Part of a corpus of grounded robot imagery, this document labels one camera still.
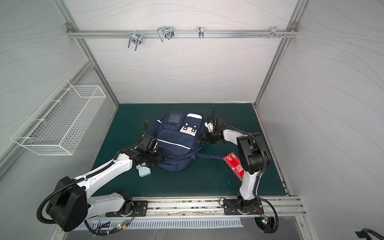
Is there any white green calculator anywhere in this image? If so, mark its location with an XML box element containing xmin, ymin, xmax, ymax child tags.
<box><xmin>136</xmin><ymin>163</ymin><xmax>151</xmax><ymax>178</ymax></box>

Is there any navy blue student backpack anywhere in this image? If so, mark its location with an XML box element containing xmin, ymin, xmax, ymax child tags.
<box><xmin>152</xmin><ymin>110</ymin><xmax>224</xmax><ymax>172</ymax></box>

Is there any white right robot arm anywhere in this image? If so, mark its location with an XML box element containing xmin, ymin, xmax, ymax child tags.
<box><xmin>203</xmin><ymin>107</ymin><xmax>269</xmax><ymax>214</ymax></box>

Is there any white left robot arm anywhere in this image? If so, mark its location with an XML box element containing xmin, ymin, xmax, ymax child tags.
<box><xmin>36</xmin><ymin>133</ymin><xmax>163</xmax><ymax>232</ymax></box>

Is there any red box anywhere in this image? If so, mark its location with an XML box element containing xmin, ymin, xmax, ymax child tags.
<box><xmin>224</xmin><ymin>153</ymin><xmax>245</xmax><ymax>181</ymax></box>

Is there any metal clamp hook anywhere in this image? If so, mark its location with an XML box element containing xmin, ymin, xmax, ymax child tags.
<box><xmin>198</xmin><ymin>27</ymin><xmax>204</xmax><ymax>39</ymax></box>
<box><xmin>260</xmin><ymin>27</ymin><xmax>287</xmax><ymax>39</ymax></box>
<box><xmin>157</xmin><ymin>26</ymin><xmax>175</xmax><ymax>42</ymax></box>
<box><xmin>128</xmin><ymin>31</ymin><xmax>142</xmax><ymax>51</ymax></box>

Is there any white slotted cable duct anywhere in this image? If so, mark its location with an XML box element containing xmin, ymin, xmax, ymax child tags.
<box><xmin>88</xmin><ymin>218</ymin><xmax>244</xmax><ymax>230</ymax></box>

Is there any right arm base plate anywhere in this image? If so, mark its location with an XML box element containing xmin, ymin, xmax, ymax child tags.
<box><xmin>219</xmin><ymin>198</ymin><xmax>264</xmax><ymax>216</ymax></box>

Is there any white wire wall basket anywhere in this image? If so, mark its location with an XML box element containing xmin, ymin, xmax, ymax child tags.
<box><xmin>11</xmin><ymin>80</ymin><xmax>106</xmax><ymax>156</ymax></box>

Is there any aluminium top cross rail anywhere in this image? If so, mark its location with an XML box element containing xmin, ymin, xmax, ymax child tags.
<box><xmin>67</xmin><ymin>29</ymin><xmax>299</xmax><ymax>40</ymax></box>

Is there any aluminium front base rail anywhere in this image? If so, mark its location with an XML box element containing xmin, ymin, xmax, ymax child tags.
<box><xmin>59</xmin><ymin>195</ymin><xmax>307</xmax><ymax>221</ymax></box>

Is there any black cable bottom right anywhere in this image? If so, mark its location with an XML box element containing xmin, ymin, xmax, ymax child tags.
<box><xmin>354</xmin><ymin>227</ymin><xmax>384</xmax><ymax>240</ymax></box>

